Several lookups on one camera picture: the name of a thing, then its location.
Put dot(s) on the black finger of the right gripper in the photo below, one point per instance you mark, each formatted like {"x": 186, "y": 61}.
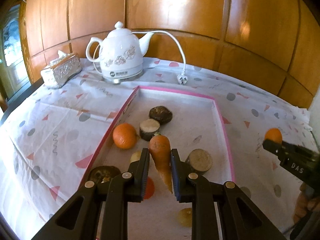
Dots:
{"x": 286, "y": 150}

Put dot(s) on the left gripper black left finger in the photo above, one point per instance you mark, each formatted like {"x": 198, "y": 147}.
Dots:
{"x": 100, "y": 208}

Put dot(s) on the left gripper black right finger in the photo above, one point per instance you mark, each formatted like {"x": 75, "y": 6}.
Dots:
{"x": 219, "y": 211}

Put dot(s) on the small orange mandarin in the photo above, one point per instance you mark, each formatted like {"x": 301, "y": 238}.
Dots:
{"x": 274, "y": 135}

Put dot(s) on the red tomato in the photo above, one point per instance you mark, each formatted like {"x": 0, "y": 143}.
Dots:
{"x": 150, "y": 189}

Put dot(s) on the beige round fruit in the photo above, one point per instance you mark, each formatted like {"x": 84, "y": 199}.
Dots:
{"x": 185, "y": 217}

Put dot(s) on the small yellow fruit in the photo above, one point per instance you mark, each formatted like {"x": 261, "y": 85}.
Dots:
{"x": 135, "y": 156}

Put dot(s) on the dark cut cylinder piece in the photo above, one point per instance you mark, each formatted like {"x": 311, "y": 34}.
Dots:
{"x": 200, "y": 161}
{"x": 148, "y": 128}

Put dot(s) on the large orange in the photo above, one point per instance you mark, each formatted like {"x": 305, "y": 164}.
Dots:
{"x": 124, "y": 136}

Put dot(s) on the orange carrot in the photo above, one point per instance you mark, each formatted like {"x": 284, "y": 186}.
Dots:
{"x": 160, "y": 150}

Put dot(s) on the dark round fruit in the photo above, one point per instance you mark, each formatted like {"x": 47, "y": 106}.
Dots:
{"x": 161, "y": 114}

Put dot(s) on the person's right hand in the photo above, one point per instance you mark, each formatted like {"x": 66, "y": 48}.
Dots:
{"x": 304, "y": 204}

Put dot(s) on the white patterned tablecloth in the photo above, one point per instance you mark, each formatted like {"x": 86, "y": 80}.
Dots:
{"x": 48, "y": 143}

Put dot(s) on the pink rimmed white tray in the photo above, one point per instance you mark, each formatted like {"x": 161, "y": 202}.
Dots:
{"x": 196, "y": 123}

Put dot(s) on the silver ornate tissue box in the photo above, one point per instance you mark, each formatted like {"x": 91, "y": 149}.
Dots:
{"x": 61, "y": 69}

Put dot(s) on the glass door cabinet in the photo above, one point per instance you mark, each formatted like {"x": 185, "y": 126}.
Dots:
{"x": 13, "y": 71}

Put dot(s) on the white ceramic electric kettle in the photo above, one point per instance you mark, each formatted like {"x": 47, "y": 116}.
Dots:
{"x": 120, "y": 53}

